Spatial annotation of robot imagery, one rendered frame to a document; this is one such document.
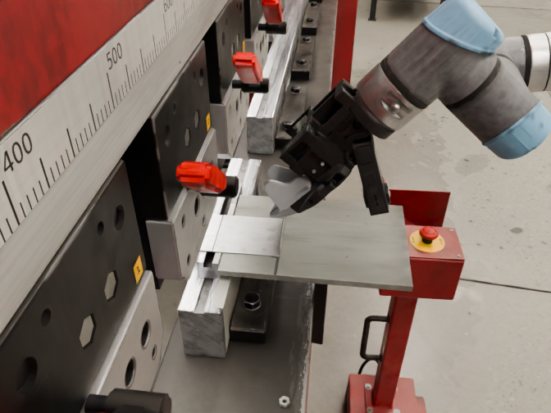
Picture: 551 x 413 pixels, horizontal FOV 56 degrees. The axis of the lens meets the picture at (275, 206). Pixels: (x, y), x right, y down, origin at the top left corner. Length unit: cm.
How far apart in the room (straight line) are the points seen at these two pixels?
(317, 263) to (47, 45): 55
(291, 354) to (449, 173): 220
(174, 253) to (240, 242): 35
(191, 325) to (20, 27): 56
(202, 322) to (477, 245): 185
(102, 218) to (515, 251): 227
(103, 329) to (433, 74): 43
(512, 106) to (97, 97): 46
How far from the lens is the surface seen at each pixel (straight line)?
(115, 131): 30
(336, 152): 64
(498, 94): 62
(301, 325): 81
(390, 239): 78
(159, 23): 37
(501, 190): 283
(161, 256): 42
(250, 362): 77
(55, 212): 24
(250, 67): 51
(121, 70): 31
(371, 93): 61
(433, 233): 112
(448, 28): 59
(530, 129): 64
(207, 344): 76
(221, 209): 83
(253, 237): 76
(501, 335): 209
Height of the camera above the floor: 149
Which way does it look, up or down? 37 degrees down
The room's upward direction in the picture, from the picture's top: straight up
